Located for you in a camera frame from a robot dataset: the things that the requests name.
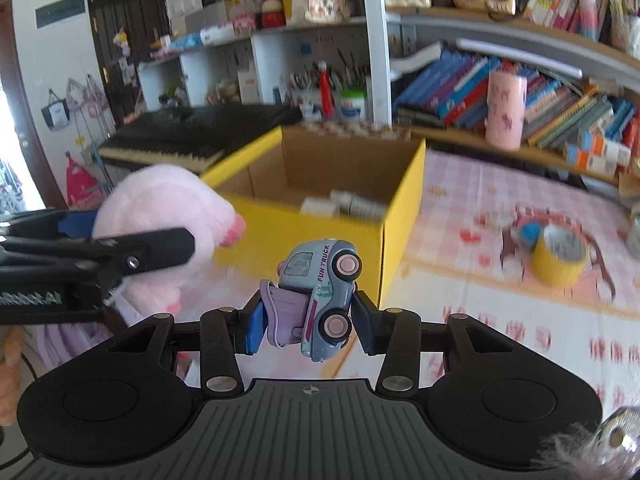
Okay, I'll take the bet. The white spray bottle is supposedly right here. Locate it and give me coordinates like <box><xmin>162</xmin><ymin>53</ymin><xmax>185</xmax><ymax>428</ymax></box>
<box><xmin>329</xmin><ymin>189</ymin><xmax>390</xmax><ymax>222</ymax></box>

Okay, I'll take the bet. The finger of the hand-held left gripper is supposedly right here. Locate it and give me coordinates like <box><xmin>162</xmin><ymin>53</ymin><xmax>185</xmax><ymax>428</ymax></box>
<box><xmin>0</xmin><ymin>210</ymin><xmax>101</xmax><ymax>239</ymax></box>
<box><xmin>0</xmin><ymin>227</ymin><xmax>196</xmax><ymax>281</ymax></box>

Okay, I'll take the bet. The white square charger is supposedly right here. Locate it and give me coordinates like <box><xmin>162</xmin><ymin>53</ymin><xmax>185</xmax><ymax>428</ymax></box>
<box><xmin>299</xmin><ymin>196</ymin><xmax>342</xmax><ymax>218</ymax></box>

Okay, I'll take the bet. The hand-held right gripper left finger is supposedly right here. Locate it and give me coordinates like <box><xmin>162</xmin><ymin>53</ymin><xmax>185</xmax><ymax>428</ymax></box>
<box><xmin>106</xmin><ymin>295</ymin><xmax>267</xmax><ymax>398</ymax></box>

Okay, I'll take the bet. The black keyboard piano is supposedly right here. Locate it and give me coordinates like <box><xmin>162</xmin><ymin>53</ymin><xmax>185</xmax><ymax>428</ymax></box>
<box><xmin>97</xmin><ymin>104</ymin><xmax>305</xmax><ymax>173</ymax></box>

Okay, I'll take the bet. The person's left hand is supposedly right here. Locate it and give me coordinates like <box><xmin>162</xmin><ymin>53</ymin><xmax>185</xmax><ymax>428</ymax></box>
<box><xmin>0</xmin><ymin>329</ymin><xmax>25</xmax><ymax>426</ymax></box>

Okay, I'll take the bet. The white tote bag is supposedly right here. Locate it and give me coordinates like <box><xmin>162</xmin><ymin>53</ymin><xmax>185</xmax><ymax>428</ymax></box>
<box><xmin>41</xmin><ymin>89</ymin><xmax>71</xmax><ymax>132</ymax></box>

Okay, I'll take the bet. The fluffy pompom keychain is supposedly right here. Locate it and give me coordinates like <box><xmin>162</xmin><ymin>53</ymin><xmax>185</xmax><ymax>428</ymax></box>
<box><xmin>537</xmin><ymin>405</ymin><xmax>640</xmax><ymax>480</ymax></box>

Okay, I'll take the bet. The row of blue spined books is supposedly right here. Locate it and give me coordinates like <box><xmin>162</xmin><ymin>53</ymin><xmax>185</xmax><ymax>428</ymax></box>
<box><xmin>392</xmin><ymin>50</ymin><xmax>640</xmax><ymax>161</ymax></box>

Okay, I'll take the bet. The toy truck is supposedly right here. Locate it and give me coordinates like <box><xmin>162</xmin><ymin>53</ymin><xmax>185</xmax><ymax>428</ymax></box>
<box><xmin>259</xmin><ymin>239</ymin><xmax>364</xmax><ymax>364</ymax></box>

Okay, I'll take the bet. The white side shelf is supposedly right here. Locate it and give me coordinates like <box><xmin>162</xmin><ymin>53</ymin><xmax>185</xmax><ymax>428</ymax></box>
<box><xmin>137</xmin><ymin>15</ymin><xmax>373</xmax><ymax>111</ymax></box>

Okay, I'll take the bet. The pink backpack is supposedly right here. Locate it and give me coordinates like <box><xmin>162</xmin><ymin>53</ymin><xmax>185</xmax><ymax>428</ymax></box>
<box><xmin>65</xmin><ymin>154</ymin><xmax>104</xmax><ymax>209</ymax></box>

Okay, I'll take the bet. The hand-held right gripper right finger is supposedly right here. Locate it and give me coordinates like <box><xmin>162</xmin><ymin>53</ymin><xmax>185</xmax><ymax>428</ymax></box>
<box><xmin>351</xmin><ymin>290</ymin><xmax>517</xmax><ymax>399</ymax></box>

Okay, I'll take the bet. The red tassel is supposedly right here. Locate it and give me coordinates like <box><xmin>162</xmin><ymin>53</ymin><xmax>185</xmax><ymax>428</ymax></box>
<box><xmin>316</xmin><ymin>60</ymin><xmax>337</xmax><ymax>117</ymax></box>

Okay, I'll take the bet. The yellow cardboard box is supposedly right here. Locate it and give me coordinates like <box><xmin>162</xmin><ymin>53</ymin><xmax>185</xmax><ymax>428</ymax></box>
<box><xmin>200</xmin><ymin>125</ymin><xmax>427</xmax><ymax>311</ymax></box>

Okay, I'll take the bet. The white light bar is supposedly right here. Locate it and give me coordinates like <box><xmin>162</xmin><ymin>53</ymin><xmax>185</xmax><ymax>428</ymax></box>
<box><xmin>455</xmin><ymin>37</ymin><xmax>583</xmax><ymax>78</ymax></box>

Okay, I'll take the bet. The white jar green lid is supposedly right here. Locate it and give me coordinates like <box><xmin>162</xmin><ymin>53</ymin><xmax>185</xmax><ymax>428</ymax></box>
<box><xmin>340</xmin><ymin>90</ymin><xmax>368</xmax><ymax>121</ymax></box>

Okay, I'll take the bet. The pink checked tablecloth desktop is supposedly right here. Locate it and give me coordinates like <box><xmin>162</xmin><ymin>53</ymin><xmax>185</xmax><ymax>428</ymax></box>
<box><xmin>120</xmin><ymin>150</ymin><xmax>640</xmax><ymax>411</ymax></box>

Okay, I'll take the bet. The pink plush pig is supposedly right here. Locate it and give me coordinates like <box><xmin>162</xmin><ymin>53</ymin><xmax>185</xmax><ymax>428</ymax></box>
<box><xmin>92</xmin><ymin>162</ymin><xmax>247</xmax><ymax>322</ymax></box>

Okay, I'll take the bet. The dark wooden door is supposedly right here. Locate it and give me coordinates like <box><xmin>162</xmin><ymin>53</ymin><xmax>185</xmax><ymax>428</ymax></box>
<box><xmin>84</xmin><ymin>0</ymin><xmax>173</xmax><ymax>128</ymax></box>

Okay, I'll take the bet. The pink sticker cup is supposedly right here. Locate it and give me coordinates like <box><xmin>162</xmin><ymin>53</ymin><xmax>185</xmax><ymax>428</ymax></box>
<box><xmin>484</xmin><ymin>69</ymin><xmax>529</xmax><ymax>152</ymax></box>

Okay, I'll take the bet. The yellow tape roll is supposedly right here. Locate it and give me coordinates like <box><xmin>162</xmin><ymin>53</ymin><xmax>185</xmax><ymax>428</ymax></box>
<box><xmin>531</xmin><ymin>224</ymin><xmax>592</xmax><ymax>289</ymax></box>

